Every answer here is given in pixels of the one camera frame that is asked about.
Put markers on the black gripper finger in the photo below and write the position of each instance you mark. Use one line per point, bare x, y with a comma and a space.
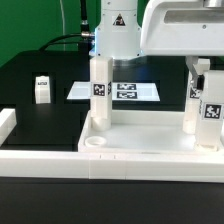
197, 79

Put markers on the white desk top tray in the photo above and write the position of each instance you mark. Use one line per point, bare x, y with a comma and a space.
142, 132

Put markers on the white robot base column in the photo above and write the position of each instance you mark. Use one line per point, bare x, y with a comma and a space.
118, 33

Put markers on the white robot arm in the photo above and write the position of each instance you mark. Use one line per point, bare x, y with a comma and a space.
189, 28

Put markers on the fiducial marker sheet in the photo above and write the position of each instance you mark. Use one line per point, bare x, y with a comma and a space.
120, 92

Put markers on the white U-shaped boundary fence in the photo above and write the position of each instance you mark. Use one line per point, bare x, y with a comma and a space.
121, 166

